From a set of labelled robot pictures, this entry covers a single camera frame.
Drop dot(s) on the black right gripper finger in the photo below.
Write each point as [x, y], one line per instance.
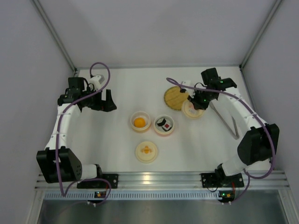
[196, 105]
[203, 105]

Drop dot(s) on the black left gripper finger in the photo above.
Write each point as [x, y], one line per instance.
[109, 104]
[102, 94]

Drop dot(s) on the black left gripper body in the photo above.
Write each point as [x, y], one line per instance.
[101, 102]

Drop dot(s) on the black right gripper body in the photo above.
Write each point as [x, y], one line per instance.
[196, 102]

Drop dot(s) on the stainless steel tongs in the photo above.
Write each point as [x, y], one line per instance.
[226, 118]

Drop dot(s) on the cream lid pink handle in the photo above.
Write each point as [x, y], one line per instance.
[189, 111]

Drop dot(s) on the orange round food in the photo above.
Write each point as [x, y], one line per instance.
[139, 122]

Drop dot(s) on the sushi roll red centre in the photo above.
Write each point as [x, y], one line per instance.
[167, 126]

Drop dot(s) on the cream lid orange handle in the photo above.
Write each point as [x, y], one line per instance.
[146, 152]

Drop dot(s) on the sushi roll green centre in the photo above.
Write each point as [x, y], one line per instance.
[161, 122]

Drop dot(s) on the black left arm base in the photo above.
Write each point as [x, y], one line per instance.
[98, 182]

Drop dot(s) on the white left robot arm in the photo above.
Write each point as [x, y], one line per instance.
[57, 162]

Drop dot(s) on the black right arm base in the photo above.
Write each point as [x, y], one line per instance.
[217, 180]

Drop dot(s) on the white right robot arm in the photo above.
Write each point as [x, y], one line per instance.
[259, 139]

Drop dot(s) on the yellow lunch box bowl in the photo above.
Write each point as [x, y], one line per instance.
[143, 115]

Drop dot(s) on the pink lunch box bowl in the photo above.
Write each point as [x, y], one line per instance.
[159, 130]

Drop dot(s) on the round bamboo tray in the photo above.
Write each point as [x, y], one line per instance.
[174, 98]

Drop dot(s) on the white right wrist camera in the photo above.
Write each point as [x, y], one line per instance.
[185, 87]

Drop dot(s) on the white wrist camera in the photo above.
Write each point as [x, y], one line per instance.
[185, 87]
[97, 81]

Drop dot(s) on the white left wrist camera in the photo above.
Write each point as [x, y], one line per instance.
[97, 81]

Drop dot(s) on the aluminium mounting rail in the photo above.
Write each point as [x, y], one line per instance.
[191, 180]

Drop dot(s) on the slotted cable duct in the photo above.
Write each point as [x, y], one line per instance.
[139, 195]

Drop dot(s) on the left aluminium frame post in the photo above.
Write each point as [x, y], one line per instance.
[53, 33]

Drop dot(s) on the aluminium frame post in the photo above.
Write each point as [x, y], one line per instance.
[261, 31]
[53, 33]

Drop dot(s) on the right aluminium frame post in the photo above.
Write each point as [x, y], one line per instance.
[261, 31]

